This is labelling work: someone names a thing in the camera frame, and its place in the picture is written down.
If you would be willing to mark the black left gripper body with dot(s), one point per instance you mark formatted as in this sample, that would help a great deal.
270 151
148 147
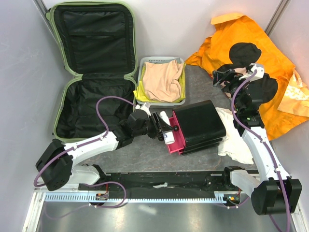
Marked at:
153 129

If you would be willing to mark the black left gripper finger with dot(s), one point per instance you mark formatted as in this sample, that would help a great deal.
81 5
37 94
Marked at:
160 136
165 127

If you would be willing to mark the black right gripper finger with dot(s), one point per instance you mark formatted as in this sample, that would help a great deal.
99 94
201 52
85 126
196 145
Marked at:
218 77
228 72

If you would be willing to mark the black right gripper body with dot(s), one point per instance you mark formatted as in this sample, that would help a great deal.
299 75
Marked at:
235 80

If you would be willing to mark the white tube with round cap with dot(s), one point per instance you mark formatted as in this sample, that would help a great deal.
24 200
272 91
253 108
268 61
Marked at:
167 133

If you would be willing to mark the pink drawer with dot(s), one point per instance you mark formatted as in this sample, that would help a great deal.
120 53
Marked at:
179 144

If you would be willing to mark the black box with pink ends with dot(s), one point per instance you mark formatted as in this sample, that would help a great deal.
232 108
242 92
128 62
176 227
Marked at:
201 126

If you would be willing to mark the yellow shorts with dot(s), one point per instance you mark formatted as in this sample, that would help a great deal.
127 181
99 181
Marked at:
140 94

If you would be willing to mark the beige pink garment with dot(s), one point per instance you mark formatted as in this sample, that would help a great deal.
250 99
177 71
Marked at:
161 82

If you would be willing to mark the white perforated plastic basket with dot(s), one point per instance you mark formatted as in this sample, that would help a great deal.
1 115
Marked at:
158 60

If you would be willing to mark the green hard-shell suitcase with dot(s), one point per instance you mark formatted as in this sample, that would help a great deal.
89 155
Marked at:
96 40

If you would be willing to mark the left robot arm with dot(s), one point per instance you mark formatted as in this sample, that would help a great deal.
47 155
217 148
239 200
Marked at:
55 166

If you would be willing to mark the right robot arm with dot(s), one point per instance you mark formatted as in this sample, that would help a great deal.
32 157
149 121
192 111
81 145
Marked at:
275 192

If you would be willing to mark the orange cartoon mouse cloth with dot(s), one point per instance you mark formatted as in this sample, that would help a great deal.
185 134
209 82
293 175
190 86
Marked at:
239 42

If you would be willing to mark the white crumpled cloth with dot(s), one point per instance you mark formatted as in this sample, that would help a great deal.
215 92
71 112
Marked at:
233 144

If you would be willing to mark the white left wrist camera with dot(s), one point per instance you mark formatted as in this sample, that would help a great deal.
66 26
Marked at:
145 107

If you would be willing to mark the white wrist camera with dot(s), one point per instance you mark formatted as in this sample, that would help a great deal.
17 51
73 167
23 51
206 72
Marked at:
257 71
145 107

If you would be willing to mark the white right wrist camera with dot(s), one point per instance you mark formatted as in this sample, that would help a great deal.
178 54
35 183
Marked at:
257 71

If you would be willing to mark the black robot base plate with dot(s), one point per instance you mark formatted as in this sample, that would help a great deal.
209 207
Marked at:
172 184

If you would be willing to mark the slotted cable duct rail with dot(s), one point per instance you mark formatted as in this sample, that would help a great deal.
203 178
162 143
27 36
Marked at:
99 198

